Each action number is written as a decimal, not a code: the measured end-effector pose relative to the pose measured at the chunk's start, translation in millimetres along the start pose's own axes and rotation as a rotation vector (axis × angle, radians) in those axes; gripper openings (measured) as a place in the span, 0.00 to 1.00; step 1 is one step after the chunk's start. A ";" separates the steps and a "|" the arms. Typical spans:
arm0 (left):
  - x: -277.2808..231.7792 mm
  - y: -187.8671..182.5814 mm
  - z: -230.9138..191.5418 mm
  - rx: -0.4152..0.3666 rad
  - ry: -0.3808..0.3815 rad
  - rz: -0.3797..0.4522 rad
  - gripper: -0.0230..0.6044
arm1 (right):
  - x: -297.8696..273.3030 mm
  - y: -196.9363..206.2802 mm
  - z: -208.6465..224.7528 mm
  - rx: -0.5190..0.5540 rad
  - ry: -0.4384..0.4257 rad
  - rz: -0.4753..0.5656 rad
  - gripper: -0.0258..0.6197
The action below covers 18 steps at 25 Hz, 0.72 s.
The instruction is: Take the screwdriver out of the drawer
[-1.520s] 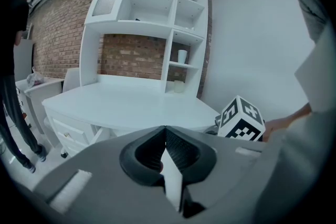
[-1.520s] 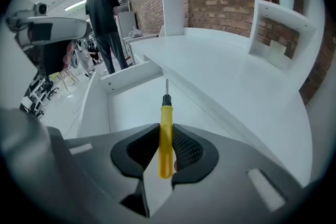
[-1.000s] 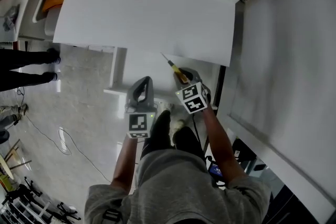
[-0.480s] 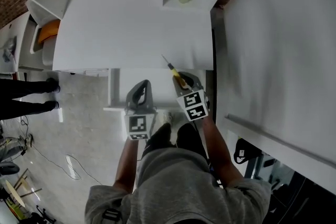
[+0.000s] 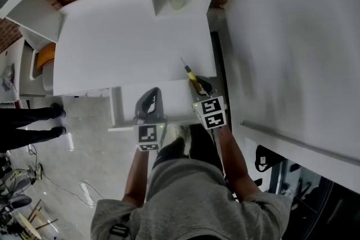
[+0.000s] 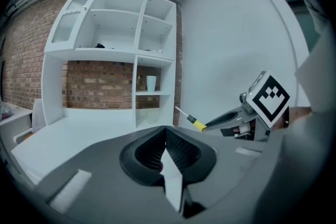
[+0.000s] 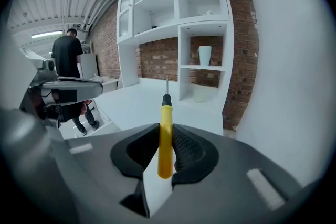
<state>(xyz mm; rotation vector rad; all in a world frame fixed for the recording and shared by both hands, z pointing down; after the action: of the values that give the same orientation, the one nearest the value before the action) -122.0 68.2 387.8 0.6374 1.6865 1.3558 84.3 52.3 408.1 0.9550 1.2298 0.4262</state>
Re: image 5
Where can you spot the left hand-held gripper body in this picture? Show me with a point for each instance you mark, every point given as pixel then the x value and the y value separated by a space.
pixel 147 135

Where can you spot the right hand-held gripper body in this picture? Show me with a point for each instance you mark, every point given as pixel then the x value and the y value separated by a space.
pixel 212 115

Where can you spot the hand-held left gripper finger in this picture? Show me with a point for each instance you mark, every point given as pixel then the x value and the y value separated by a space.
pixel 160 101
pixel 144 105

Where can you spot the person's left forearm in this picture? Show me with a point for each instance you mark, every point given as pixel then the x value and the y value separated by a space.
pixel 136 177

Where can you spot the person's right forearm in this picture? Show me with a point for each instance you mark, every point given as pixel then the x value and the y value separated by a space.
pixel 236 165

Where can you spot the person's pale shoe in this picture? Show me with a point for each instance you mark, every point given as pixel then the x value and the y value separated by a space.
pixel 180 133

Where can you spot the white desk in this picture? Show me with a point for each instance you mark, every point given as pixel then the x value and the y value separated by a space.
pixel 126 45

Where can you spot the black bag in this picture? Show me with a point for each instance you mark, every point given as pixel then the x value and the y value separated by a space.
pixel 267 157

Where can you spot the person's grey shirt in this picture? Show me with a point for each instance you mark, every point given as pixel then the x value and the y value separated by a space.
pixel 191 199

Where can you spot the large white partition panel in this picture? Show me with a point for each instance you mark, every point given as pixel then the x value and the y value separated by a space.
pixel 295 50

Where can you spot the white chair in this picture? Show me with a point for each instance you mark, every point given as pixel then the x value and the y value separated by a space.
pixel 46 78

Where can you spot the yellow object on shelf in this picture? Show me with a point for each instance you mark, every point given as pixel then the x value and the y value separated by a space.
pixel 46 54

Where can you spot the white side table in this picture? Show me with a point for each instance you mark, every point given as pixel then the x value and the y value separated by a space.
pixel 19 64

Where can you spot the clear plastic bag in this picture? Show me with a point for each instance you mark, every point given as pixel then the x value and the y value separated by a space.
pixel 8 78

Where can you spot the grey scooter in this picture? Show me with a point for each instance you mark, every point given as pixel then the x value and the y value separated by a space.
pixel 17 180

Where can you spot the wooden stool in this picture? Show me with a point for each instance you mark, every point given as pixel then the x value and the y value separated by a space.
pixel 28 222

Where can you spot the black glass door frame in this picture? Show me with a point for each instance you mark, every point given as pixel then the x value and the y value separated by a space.
pixel 309 205

